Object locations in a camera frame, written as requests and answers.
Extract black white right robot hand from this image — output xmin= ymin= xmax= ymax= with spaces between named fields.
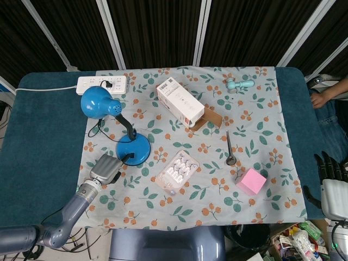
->
xmin=303 ymin=151 xmax=348 ymax=220

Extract person's bare forearm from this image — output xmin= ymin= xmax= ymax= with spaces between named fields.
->
xmin=310 ymin=78 xmax=348 ymax=109

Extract white power strip cable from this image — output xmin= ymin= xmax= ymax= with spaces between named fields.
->
xmin=14 ymin=85 xmax=78 ymax=93

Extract dark teal table cover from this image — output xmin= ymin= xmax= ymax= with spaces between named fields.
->
xmin=0 ymin=67 xmax=333 ymax=228

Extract floral patterned tablecloth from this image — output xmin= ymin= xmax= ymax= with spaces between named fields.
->
xmin=73 ymin=66 xmax=308 ymax=228

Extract box of assorted packaged items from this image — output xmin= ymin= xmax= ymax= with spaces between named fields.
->
xmin=268 ymin=220 xmax=333 ymax=261

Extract pink cube block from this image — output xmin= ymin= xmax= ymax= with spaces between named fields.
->
xmin=235 ymin=167 xmax=267 ymax=196

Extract teal face roller massager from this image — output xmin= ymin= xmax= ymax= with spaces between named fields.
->
xmin=226 ymin=77 xmax=256 ymax=94

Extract blue desk lamp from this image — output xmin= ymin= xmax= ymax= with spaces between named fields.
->
xmin=80 ymin=86 xmax=152 ymax=167

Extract white open cardboard box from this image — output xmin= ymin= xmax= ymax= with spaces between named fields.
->
xmin=156 ymin=77 xmax=223 ymax=132

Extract black lamp power cable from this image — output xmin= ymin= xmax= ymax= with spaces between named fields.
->
xmin=87 ymin=80 xmax=121 ymax=140

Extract clear plastic blister pack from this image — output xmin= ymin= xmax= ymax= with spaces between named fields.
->
xmin=156 ymin=151 xmax=200 ymax=197

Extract black bucket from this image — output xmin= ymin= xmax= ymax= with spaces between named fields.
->
xmin=225 ymin=224 xmax=271 ymax=258

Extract white power strip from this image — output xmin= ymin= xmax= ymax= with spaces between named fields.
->
xmin=76 ymin=76 xmax=128 ymax=96

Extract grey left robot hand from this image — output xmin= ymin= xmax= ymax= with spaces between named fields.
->
xmin=89 ymin=154 xmax=126 ymax=187

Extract dark metal spoon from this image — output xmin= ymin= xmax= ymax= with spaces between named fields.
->
xmin=225 ymin=130 xmax=237 ymax=166

